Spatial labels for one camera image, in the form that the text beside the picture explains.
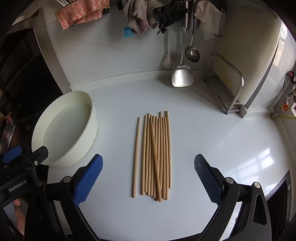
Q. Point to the gas valve with orange knob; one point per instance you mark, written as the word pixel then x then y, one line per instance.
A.
pixel 285 107

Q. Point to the steel ladle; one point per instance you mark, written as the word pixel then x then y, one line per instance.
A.
pixel 192 54

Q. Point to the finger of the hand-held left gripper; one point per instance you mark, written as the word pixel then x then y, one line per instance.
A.
pixel 12 155
pixel 38 155

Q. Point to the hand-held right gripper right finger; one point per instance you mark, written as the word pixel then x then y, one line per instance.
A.
pixel 208 180

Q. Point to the dark cloth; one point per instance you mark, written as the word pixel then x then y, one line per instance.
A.
pixel 171 14

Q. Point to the pot with glass lid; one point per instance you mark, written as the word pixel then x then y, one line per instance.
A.
pixel 8 134

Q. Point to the pink white knitted cloth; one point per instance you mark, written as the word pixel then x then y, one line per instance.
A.
pixel 78 14

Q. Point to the grey rag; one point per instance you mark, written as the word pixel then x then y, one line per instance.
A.
pixel 138 14

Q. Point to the white dish brush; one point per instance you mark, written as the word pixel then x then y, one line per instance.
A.
pixel 167 61

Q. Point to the pile of wooden chopsticks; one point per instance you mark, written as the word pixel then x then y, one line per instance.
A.
pixel 161 150

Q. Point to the steel cutting board rack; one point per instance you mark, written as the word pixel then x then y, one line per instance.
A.
pixel 242 83

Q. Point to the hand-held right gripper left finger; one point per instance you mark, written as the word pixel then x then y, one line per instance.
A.
pixel 89 178

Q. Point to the steel spatula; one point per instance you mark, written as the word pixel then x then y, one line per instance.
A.
pixel 182 75

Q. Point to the white round basin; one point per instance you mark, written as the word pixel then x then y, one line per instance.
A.
pixel 69 125

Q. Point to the black gas stove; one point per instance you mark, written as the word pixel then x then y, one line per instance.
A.
pixel 27 69

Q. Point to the cream cutting board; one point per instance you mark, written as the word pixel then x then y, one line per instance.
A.
pixel 249 46

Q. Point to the person's left hand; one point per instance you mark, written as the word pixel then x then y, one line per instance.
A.
pixel 19 217

